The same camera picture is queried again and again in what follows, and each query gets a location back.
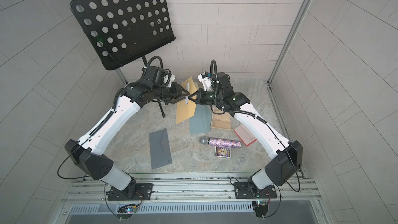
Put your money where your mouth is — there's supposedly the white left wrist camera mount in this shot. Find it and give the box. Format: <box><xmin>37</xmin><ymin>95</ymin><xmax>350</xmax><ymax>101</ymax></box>
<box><xmin>163</xmin><ymin>71</ymin><xmax>172</xmax><ymax>87</ymax></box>

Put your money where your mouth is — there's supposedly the light blue envelope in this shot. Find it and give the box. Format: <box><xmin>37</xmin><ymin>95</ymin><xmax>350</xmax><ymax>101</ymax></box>
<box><xmin>190</xmin><ymin>105</ymin><xmax>212</xmax><ymax>134</ymax></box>

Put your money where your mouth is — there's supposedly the purple glitter microphone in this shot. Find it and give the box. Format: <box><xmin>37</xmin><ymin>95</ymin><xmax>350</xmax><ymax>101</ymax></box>
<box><xmin>200</xmin><ymin>136</ymin><xmax>241</xmax><ymax>148</ymax></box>

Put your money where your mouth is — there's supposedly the tan kraft envelope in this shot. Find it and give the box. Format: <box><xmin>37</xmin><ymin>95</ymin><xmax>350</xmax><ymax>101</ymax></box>
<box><xmin>176</xmin><ymin>77</ymin><xmax>197</xmax><ymax>124</ymax></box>

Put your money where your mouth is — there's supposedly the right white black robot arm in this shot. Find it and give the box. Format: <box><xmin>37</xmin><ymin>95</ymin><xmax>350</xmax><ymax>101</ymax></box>
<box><xmin>189</xmin><ymin>60</ymin><xmax>303</xmax><ymax>194</ymax></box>

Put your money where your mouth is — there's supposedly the dark grey envelope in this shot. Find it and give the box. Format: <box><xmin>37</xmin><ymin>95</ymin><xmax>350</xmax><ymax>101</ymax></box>
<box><xmin>149</xmin><ymin>129</ymin><xmax>172</xmax><ymax>170</ymax></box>

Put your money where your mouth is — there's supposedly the black perforated music stand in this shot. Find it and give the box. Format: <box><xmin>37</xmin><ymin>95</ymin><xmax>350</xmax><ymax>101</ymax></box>
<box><xmin>69</xmin><ymin>0</ymin><xmax>176</xmax><ymax>118</ymax></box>

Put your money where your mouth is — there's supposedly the aluminium mounting rail frame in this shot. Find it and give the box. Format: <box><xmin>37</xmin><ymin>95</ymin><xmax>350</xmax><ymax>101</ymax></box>
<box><xmin>61</xmin><ymin>172</ymin><xmax>321</xmax><ymax>204</ymax></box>

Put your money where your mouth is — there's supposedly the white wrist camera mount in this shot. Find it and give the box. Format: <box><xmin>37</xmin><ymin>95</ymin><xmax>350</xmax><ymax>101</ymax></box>
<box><xmin>163</xmin><ymin>71</ymin><xmax>172</xmax><ymax>87</ymax></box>
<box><xmin>198</xmin><ymin>72</ymin><xmax>213</xmax><ymax>91</ymax></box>

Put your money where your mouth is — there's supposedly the circuit board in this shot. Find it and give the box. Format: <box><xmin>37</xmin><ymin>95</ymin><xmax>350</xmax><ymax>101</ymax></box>
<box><xmin>252</xmin><ymin>201</ymin><xmax>269</xmax><ymax>218</ymax></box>
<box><xmin>117</xmin><ymin>204</ymin><xmax>138</xmax><ymax>220</ymax></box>

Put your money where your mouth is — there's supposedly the left circuit board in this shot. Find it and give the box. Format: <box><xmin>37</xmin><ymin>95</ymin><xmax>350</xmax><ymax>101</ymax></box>
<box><xmin>117</xmin><ymin>204</ymin><xmax>138</xmax><ymax>220</ymax></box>

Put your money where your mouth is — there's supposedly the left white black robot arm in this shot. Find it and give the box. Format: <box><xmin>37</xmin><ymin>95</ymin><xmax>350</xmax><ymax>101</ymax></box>
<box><xmin>65</xmin><ymin>56</ymin><xmax>190</xmax><ymax>192</ymax></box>

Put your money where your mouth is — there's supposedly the right circuit board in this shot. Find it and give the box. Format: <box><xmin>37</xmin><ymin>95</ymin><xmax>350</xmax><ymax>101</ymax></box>
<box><xmin>252</xmin><ymin>201</ymin><xmax>269</xmax><ymax>218</ymax></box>

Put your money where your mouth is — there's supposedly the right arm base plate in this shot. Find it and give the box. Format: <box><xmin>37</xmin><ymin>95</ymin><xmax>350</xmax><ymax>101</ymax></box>
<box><xmin>232</xmin><ymin>181</ymin><xmax>277</xmax><ymax>199</ymax></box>

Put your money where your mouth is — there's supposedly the pink white letter paper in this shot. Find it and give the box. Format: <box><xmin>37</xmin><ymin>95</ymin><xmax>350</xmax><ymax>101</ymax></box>
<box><xmin>234</xmin><ymin>125</ymin><xmax>257</xmax><ymax>147</ymax></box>

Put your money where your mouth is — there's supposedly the small colourful card box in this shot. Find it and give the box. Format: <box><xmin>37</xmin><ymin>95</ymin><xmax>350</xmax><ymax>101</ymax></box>
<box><xmin>215</xmin><ymin>146</ymin><xmax>231</xmax><ymax>158</ymax></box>

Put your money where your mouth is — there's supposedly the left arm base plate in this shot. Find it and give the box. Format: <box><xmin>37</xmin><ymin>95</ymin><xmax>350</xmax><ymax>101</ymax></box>
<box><xmin>105</xmin><ymin>183</ymin><xmax>154</xmax><ymax>201</ymax></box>

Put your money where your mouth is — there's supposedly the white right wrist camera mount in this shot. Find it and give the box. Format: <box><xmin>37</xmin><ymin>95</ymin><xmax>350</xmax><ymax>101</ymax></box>
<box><xmin>198</xmin><ymin>72</ymin><xmax>213</xmax><ymax>91</ymax></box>

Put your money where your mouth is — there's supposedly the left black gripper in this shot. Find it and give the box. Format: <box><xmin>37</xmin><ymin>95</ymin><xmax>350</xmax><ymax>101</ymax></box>
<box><xmin>152</xmin><ymin>82</ymin><xmax>191</xmax><ymax>105</ymax></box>

